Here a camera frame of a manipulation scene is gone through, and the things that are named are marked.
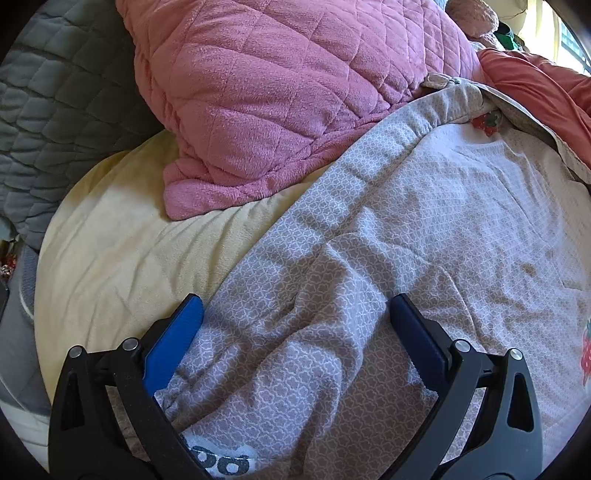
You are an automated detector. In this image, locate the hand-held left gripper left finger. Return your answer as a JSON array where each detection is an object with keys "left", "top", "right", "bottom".
[{"left": 47, "top": 293, "right": 218, "bottom": 480}]

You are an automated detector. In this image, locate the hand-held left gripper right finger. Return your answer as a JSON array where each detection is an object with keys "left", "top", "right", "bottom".
[{"left": 390, "top": 293, "right": 544, "bottom": 480}]

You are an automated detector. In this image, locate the cream bed sheet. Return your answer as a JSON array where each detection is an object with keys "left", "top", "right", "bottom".
[{"left": 34, "top": 129, "right": 334, "bottom": 462}]

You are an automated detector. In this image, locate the printed grey-pink blanket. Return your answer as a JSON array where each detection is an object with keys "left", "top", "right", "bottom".
[{"left": 152, "top": 74, "right": 591, "bottom": 480}]

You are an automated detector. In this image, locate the grey quilted blanket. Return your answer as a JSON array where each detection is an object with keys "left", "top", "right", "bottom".
[{"left": 0, "top": 0, "right": 168, "bottom": 252}]

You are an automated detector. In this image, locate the pink quilted blanket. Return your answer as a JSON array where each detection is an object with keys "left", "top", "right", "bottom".
[{"left": 115, "top": 0, "right": 482, "bottom": 221}]

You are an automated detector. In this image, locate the coral duvet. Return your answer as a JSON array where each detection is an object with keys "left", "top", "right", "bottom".
[{"left": 475, "top": 48, "right": 591, "bottom": 158}]

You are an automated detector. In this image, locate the green cloth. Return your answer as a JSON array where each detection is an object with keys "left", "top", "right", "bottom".
[{"left": 495, "top": 21, "right": 523, "bottom": 51}]

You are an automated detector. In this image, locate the pink plush toy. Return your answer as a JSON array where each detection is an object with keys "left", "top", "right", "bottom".
[{"left": 445, "top": 0, "right": 500, "bottom": 38}]

